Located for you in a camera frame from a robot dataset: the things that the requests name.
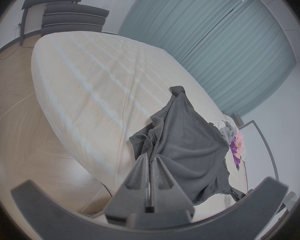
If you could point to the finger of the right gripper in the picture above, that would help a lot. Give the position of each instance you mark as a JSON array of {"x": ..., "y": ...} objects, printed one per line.
[{"x": 238, "y": 195}]

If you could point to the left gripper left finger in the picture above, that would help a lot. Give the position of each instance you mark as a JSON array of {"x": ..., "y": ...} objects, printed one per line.
[{"x": 120, "y": 204}]

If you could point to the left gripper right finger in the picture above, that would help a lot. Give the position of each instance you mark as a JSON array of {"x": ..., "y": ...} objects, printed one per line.
[{"x": 180, "y": 204}]

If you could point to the black T-shirt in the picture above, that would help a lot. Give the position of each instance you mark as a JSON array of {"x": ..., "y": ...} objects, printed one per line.
[{"x": 190, "y": 146}]

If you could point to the bed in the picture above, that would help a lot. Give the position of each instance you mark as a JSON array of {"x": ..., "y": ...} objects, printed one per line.
[{"x": 90, "y": 84}]

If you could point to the purple garment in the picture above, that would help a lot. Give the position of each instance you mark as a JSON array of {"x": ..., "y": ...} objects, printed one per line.
[{"x": 236, "y": 156}]

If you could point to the pink garment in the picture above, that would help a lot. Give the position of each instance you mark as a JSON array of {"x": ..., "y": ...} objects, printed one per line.
[{"x": 239, "y": 141}]

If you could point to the grey garment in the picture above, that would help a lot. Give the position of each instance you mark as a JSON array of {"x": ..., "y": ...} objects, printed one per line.
[{"x": 227, "y": 134}]

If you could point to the grey bedside table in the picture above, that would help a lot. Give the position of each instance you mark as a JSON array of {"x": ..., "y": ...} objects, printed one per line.
[{"x": 237, "y": 118}]

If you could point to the white printed pillow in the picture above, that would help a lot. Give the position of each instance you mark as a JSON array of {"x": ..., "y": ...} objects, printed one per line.
[{"x": 227, "y": 119}]

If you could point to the blue-green curtain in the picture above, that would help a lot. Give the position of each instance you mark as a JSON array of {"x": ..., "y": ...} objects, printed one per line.
[
  {"x": 245, "y": 64},
  {"x": 180, "y": 21}
]

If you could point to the black chest of drawers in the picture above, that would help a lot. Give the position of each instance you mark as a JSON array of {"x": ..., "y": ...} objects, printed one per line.
[{"x": 72, "y": 19}]

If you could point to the dark grey dressing table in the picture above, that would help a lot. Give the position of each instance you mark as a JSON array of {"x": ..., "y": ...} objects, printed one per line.
[{"x": 35, "y": 1}]

